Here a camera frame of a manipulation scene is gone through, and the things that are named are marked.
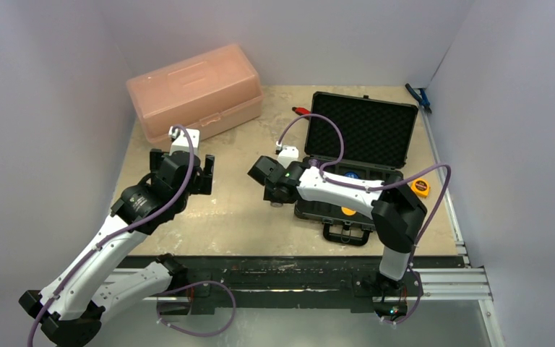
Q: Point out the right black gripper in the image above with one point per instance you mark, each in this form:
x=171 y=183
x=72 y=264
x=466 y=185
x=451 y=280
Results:
x=262 y=170

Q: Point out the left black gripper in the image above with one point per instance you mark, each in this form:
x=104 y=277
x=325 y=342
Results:
x=206 y=172

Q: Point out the yellow big blind button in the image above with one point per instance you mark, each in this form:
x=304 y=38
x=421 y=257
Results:
x=347 y=211

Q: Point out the blue small blind button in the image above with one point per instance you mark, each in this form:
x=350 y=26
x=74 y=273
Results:
x=352 y=175

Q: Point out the black foam-lined carry case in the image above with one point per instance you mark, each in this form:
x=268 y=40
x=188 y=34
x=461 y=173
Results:
x=372 y=137

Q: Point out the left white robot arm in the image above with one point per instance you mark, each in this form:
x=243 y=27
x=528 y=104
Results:
x=71 y=310

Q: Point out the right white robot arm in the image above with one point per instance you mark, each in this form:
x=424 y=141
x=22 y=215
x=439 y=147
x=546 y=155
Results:
x=397 y=213

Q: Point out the pink plastic storage box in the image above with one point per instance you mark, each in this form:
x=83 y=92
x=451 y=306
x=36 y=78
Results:
x=212 y=92

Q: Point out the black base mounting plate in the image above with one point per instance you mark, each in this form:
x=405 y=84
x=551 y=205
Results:
x=272 y=282

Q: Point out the yellow tape measure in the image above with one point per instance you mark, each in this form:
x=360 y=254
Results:
x=420 y=187

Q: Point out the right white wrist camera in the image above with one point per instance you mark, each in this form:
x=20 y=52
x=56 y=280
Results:
x=286 y=154

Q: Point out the red-handled tool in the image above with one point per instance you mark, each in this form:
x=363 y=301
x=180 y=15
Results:
x=300 y=111

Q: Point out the blue-handled pliers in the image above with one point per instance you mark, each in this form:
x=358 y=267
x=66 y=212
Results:
x=420 y=96

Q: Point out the aluminium extrusion rail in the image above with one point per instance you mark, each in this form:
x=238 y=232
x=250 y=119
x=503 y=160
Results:
x=471 y=285

